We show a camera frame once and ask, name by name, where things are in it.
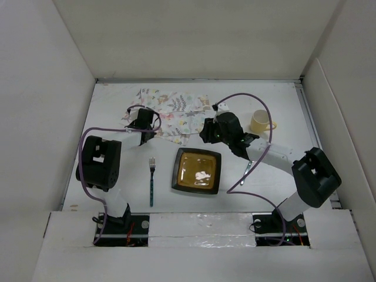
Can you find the silver table knife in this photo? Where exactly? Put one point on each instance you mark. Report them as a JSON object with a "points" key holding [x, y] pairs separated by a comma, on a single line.
{"points": [[248, 167]]}

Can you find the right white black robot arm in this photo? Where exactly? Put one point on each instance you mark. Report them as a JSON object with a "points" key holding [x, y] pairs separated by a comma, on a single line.
{"points": [[314, 175]]}

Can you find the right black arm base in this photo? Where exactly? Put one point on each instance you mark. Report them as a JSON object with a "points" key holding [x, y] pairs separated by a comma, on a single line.
{"points": [[269, 231]]}

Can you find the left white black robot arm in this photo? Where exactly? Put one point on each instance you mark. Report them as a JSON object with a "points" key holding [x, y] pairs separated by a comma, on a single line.
{"points": [[99, 156]]}

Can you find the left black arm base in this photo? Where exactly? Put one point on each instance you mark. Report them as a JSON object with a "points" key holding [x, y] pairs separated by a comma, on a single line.
{"points": [[130, 230]]}

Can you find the fork with teal handle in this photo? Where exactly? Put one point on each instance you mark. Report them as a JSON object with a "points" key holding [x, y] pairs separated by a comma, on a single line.
{"points": [[152, 167]]}

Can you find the floral patterned cloth napkin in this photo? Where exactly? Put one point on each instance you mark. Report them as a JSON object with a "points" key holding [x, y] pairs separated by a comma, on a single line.
{"points": [[182, 113]]}

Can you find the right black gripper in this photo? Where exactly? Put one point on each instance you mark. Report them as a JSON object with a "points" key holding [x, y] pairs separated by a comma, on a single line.
{"points": [[207, 132]]}

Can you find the square black brown plate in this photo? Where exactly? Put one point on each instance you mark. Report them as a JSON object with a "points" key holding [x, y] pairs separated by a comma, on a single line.
{"points": [[197, 171]]}

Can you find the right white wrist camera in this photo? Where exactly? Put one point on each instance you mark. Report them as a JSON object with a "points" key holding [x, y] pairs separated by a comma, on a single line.
{"points": [[220, 108]]}

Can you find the yellow ceramic mug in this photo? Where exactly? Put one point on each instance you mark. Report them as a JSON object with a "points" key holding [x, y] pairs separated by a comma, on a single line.
{"points": [[260, 122]]}

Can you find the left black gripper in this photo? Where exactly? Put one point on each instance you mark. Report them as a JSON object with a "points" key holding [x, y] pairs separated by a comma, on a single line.
{"points": [[152, 134]]}

